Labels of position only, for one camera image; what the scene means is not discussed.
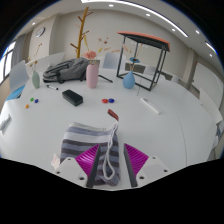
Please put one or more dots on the dark-framed window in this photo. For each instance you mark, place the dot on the dark-framed window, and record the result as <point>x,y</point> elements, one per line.
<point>5,65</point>

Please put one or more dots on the blue round magnet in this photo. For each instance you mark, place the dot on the blue round magnet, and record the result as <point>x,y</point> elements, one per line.
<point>36,100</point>
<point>111,100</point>

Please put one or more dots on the blue vase with flowers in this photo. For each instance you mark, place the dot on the blue vase with flowers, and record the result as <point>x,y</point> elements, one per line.
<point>129,81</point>

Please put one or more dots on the white chair with blue seat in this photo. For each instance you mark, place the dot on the white chair with blue seat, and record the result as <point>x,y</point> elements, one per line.
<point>18,75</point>

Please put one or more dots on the pink vase with flowers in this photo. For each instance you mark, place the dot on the pink vase with flowers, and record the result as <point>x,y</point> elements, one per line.
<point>92,76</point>

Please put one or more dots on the grey backpack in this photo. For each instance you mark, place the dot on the grey backpack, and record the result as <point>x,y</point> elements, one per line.
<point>66,70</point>

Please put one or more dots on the grey curtain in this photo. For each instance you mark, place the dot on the grey curtain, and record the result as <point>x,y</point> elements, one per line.
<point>19,50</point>

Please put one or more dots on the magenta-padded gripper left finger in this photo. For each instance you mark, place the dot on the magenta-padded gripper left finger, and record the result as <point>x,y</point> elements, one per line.
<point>86,160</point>

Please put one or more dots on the white rectangular bar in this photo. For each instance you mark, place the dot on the white rectangular bar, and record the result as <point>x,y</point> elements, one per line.
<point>150,105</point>

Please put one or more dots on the long ceiling light strip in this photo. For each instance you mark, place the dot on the long ceiling light strip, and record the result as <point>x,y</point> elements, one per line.
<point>150,10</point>

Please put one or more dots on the small red marker cap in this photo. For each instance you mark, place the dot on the small red marker cap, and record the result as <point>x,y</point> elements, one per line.
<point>113,114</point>

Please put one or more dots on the red round magnet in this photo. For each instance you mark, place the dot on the red round magnet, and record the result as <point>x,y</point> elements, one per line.
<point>104,101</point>

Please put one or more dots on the grey pink striped towel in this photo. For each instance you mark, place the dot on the grey pink striped towel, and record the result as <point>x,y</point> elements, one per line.
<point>80,140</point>

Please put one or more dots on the round wall clock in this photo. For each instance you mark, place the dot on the round wall clock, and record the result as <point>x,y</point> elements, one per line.
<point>40,32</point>

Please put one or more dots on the round ceiling spotlights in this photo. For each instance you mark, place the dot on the round ceiling spotlights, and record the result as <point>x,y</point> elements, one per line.
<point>147,14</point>

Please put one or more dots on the green vase with dried stems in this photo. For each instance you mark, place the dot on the green vase with dried stems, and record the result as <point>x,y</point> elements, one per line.
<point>36,80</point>

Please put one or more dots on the black rectangular box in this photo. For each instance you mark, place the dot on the black rectangular box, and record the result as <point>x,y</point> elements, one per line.
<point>72,97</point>

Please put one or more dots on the wooden coat tree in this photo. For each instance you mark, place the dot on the wooden coat tree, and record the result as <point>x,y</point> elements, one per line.
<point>81,33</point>

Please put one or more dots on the green round magnet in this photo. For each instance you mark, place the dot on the green round magnet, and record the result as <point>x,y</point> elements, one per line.
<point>32,99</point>

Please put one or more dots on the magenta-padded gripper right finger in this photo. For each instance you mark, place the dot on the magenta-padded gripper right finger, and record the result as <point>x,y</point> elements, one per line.
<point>136,158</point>

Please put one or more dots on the black white marker pen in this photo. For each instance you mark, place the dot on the black white marker pen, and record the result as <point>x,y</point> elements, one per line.
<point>52,87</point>

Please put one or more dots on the white remote control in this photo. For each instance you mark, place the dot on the white remote control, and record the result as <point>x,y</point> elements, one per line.
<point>5,122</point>

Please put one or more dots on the black frame stand orange top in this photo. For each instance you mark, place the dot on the black frame stand orange top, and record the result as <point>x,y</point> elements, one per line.
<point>146,38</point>

